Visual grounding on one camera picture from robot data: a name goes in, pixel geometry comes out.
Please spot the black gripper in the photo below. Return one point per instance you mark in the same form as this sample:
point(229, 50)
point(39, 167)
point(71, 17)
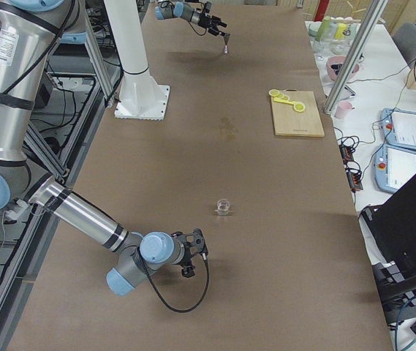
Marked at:
point(202, 20)
point(187, 270)

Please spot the yellow plastic spoon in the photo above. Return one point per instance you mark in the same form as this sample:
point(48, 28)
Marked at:
point(292, 103)

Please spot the yellow capped bottle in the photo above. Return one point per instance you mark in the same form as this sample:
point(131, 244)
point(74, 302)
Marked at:
point(340, 29)

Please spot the pink bowl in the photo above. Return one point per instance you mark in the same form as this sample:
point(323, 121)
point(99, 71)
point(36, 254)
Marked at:
point(334, 66)

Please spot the green tumbler bottle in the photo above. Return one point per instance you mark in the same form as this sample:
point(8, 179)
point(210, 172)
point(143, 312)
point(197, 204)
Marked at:
point(323, 33)

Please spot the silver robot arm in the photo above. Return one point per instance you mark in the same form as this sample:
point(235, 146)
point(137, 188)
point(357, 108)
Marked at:
point(180, 9)
point(30, 31)

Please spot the far blue teach pendant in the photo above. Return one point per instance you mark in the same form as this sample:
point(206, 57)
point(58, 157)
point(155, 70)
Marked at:
point(399, 127)

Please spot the near blue teach pendant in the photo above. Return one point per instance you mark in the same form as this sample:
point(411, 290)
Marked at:
point(393, 167)

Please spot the clear wine glass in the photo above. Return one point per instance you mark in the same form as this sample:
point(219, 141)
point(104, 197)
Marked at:
point(321, 49)

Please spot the pink plastic cup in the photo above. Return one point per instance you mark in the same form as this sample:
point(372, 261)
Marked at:
point(343, 108)

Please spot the wooden cutting board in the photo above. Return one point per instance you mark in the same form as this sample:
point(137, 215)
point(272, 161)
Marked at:
point(288, 123)

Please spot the blue teach pendant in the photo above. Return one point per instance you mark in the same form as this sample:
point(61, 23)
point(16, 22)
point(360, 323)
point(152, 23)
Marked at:
point(393, 167)
point(399, 127)

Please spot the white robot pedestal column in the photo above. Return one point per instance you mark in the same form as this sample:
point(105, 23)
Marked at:
point(140, 96)

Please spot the small clear glass cup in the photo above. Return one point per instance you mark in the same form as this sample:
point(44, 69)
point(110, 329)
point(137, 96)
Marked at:
point(224, 207)

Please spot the grey office chair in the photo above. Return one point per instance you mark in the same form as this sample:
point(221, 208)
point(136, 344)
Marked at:
point(405, 41)

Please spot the aluminium frame post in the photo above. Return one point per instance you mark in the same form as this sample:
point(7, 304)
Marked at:
point(364, 32)

